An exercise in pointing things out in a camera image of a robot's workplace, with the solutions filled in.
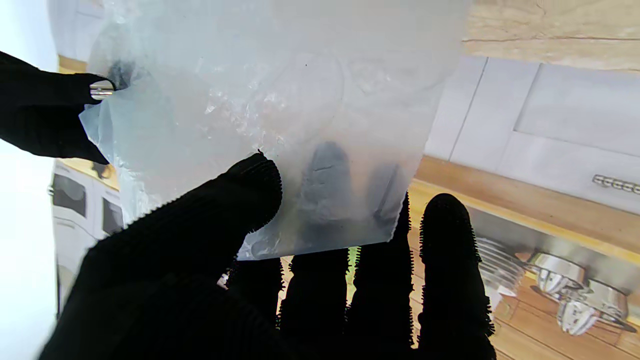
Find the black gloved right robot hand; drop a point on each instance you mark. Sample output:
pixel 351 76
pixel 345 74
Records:
pixel 40 110

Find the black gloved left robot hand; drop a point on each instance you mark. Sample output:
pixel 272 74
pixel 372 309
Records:
pixel 190 280

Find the grey base cabinets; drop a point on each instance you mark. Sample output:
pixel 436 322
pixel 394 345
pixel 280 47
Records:
pixel 545 120

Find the small steel bowl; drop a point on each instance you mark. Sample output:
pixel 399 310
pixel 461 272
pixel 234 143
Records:
pixel 595 310
pixel 557 275

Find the clear plastic bag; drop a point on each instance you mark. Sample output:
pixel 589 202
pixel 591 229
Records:
pixel 280 115

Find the wooden kitchen countertop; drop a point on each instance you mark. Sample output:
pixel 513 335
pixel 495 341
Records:
pixel 525 200

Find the stack of plates with cups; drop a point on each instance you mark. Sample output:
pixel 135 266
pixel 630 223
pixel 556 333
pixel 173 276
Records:
pixel 500 272

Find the white oven with dark windows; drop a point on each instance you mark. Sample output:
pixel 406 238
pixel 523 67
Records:
pixel 75 210

